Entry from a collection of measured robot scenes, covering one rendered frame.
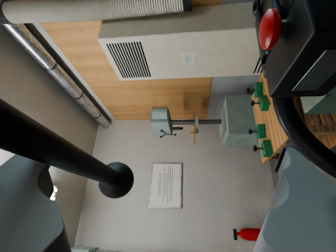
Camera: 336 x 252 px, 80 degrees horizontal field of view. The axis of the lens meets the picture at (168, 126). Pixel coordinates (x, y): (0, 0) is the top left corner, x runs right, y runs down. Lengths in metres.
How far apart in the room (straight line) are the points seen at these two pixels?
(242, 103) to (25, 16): 2.14
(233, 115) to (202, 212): 1.40
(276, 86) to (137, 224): 2.97
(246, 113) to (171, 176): 1.41
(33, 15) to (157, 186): 2.37
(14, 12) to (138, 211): 2.54
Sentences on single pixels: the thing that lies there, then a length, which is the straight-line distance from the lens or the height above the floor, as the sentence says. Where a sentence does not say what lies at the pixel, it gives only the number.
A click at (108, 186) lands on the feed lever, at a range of 0.20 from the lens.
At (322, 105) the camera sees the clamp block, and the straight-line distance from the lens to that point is 0.26.
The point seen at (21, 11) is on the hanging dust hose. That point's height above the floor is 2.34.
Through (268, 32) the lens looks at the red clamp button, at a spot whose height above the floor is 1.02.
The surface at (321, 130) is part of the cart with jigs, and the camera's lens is 1.43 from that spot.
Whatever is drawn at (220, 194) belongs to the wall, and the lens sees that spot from 3.03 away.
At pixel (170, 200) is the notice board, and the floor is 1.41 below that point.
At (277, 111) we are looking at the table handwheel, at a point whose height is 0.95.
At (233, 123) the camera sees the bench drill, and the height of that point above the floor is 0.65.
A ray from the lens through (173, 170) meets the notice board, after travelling 3.06.
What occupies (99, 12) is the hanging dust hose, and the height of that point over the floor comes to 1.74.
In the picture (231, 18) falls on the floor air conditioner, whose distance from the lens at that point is 1.71.
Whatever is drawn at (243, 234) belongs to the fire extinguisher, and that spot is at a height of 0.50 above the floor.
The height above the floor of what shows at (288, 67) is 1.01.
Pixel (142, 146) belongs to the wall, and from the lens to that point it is 3.26.
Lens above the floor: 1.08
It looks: 7 degrees up
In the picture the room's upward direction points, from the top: 91 degrees counter-clockwise
